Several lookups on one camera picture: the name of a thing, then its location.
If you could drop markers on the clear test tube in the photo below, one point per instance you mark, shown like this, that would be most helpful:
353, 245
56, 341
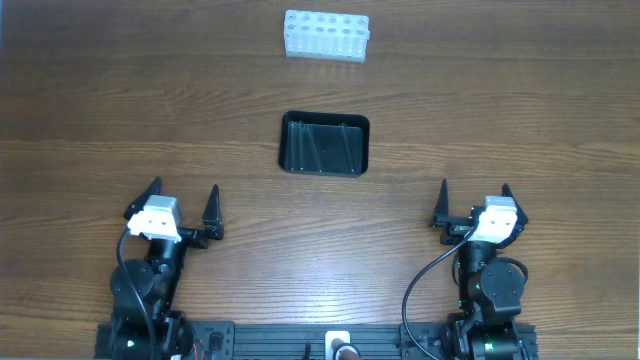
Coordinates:
292, 145
348, 148
301, 145
313, 147

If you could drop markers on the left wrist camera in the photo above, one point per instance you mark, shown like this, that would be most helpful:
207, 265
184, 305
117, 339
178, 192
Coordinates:
155, 220

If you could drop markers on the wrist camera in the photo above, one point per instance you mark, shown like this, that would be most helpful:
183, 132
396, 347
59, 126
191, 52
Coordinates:
155, 220
495, 220

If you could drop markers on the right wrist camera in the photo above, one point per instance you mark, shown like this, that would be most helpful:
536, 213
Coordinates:
495, 220

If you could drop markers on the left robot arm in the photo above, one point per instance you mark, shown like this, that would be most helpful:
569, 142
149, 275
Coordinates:
150, 280

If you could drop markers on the black tray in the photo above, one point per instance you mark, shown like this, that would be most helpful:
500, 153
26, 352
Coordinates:
330, 150

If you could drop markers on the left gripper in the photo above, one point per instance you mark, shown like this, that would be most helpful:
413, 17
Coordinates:
195, 237

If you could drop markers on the mounting rail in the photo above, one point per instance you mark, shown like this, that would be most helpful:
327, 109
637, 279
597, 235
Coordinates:
280, 342

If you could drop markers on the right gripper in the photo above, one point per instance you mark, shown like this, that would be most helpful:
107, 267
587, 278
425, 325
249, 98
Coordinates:
455, 230

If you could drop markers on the white test tube rack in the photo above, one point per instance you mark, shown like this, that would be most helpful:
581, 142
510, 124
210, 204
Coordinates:
325, 35

